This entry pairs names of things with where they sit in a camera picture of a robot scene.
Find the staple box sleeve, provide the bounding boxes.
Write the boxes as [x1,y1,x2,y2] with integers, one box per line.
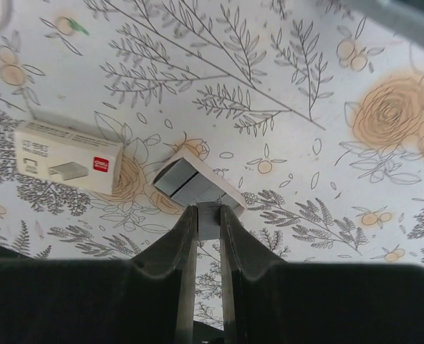
[14,120,123,195]

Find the staple tray with staples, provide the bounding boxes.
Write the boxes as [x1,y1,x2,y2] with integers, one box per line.
[151,148,246,216]

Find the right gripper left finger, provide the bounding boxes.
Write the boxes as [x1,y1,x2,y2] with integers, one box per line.
[0,206,198,343]

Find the floral table mat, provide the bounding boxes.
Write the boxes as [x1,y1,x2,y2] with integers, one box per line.
[0,0,424,330]

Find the light blue stapler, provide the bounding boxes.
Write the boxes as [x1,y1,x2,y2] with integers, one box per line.
[347,0,424,48]

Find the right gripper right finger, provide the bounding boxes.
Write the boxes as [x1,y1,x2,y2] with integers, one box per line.
[220,206,424,343]

